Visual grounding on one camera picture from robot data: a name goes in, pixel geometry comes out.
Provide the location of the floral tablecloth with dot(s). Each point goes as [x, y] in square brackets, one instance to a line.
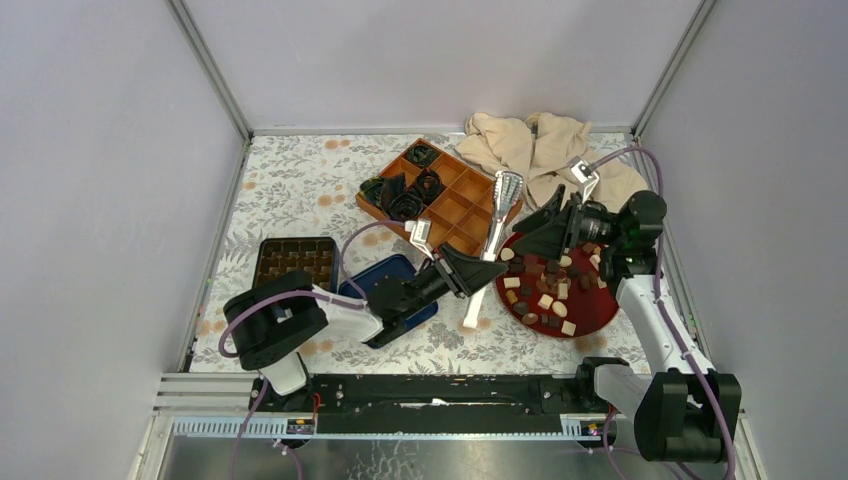
[305, 186]

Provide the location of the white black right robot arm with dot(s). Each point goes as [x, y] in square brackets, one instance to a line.
[687, 412]

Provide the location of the orange wooden divided box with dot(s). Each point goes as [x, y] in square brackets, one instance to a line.
[461, 215]

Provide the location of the blue tin lid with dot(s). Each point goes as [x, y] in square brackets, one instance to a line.
[378, 272]

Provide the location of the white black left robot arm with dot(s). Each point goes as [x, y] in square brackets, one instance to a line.
[267, 325]

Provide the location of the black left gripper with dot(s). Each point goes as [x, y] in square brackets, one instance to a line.
[468, 271]

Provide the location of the blue chocolate tin box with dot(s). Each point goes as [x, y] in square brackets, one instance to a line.
[314, 255]

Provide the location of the red round tray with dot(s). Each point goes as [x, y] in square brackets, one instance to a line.
[564, 298]

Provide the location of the silver serving tongs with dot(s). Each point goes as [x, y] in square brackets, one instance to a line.
[507, 190]

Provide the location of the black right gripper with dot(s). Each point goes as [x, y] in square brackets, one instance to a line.
[551, 239]

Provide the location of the beige crumpled cloth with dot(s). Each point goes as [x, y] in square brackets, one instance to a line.
[540, 148]

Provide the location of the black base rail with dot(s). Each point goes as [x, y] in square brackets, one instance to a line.
[335, 393]

